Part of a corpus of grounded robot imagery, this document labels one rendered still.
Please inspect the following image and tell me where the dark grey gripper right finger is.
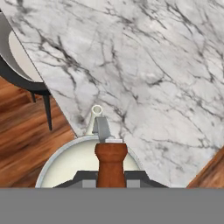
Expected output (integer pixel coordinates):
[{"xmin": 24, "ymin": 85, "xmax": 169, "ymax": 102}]
[{"xmin": 124, "ymin": 170, "xmax": 170, "ymax": 189}]

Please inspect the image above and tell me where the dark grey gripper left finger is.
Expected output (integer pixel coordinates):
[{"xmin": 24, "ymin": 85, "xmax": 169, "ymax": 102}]
[{"xmin": 53, "ymin": 170, "xmax": 99, "ymax": 189}]

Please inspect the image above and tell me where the cream kettle with wooden handle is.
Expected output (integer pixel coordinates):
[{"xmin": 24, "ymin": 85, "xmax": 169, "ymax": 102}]
[{"xmin": 35, "ymin": 104, "xmax": 147, "ymax": 189}]

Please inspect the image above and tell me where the black chair with cream seat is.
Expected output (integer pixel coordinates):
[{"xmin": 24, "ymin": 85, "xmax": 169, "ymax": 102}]
[{"xmin": 0, "ymin": 10, "xmax": 54, "ymax": 131}]

